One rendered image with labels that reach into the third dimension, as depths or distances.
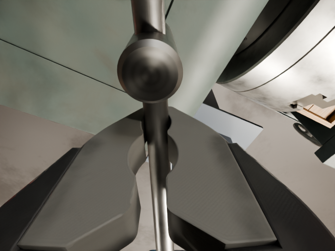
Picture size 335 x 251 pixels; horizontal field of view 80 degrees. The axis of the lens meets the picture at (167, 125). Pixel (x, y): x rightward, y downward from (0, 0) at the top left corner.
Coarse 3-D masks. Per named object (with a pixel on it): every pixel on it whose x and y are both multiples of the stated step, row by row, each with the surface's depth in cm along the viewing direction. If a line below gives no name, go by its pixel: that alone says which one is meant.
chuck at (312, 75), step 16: (320, 48) 22; (304, 64) 24; (320, 64) 24; (272, 80) 27; (288, 80) 26; (304, 80) 26; (320, 80) 25; (256, 96) 33; (272, 96) 31; (288, 96) 29; (304, 96) 28
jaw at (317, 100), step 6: (306, 96) 29; (312, 96) 29; (318, 96) 28; (294, 102) 31; (300, 102) 31; (306, 102) 30; (312, 102) 30; (318, 102) 32; (324, 102) 31; (330, 102) 31; (324, 108) 33
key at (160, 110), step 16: (144, 0) 7; (160, 0) 7; (144, 16) 7; (160, 16) 7; (160, 32) 7; (144, 112) 9; (160, 112) 9; (160, 128) 10; (160, 144) 10; (160, 160) 10; (160, 176) 11; (160, 192) 11; (160, 208) 12; (160, 224) 12; (160, 240) 12
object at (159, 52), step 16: (144, 32) 7; (128, 48) 6; (144, 48) 6; (160, 48) 6; (176, 48) 7; (128, 64) 6; (144, 64) 6; (160, 64) 6; (176, 64) 6; (128, 80) 7; (144, 80) 7; (160, 80) 7; (176, 80) 7; (144, 96) 7; (160, 96) 7
